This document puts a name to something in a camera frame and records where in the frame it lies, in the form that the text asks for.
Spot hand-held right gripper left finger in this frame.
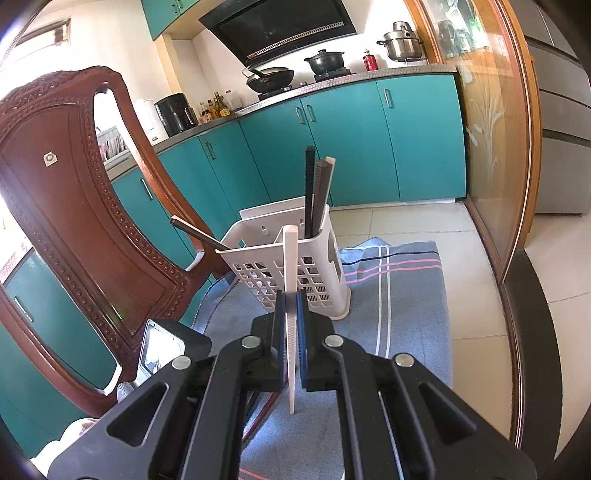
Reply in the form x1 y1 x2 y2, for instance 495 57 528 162
47 290 286 480

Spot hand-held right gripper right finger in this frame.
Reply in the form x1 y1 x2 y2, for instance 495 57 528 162
297 289 539 480

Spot white chopstick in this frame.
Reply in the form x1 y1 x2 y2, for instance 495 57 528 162
283 225 301 415

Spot white plastic utensil holder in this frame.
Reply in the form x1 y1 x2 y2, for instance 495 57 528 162
216 199 352 320

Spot dark grey chopstick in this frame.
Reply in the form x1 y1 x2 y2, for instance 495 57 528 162
170 216 232 252

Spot dark brown chopstick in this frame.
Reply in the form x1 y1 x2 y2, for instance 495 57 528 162
311 157 336 238

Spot blue striped cloth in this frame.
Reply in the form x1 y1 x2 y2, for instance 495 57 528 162
191 237 455 480

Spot white cloth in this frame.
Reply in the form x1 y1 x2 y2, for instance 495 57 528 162
30 415 100 472

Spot carved wooden chair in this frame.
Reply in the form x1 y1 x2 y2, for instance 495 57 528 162
0 65 234 418

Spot dish rack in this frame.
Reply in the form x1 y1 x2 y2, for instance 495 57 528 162
97 127 130 162

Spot white countertop appliance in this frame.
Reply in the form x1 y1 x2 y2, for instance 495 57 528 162
139 98 169 144

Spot teal lower kitchen cabinets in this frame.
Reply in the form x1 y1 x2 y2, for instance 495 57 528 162
0 74 467 444

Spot black air fryer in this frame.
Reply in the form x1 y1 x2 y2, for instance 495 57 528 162
154 93 199 137

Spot group of condiment bottles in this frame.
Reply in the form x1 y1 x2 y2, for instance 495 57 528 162
198 90 245 124

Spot gas stove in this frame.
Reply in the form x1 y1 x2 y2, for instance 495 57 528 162
256 67 358 100

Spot black wok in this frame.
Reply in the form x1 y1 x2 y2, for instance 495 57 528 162
242 66 295 93

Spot wood framed glass door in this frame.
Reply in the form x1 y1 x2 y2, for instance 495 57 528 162
406 0 543 282

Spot black lidded cooking pot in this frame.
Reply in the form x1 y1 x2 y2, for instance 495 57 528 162
303 49 346 75

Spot kitchen countertop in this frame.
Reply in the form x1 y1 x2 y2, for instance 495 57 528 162
99 62 458 181

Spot grey refrigerator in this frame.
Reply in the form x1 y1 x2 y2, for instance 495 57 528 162
522 0 591 215

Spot stainless steel pot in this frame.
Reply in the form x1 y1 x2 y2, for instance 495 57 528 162
376 21 426 62

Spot black range hood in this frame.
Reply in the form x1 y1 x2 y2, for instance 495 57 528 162
198 0 358 65

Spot teal upper kitchen cabinet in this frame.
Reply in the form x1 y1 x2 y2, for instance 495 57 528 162
141 0 215 40

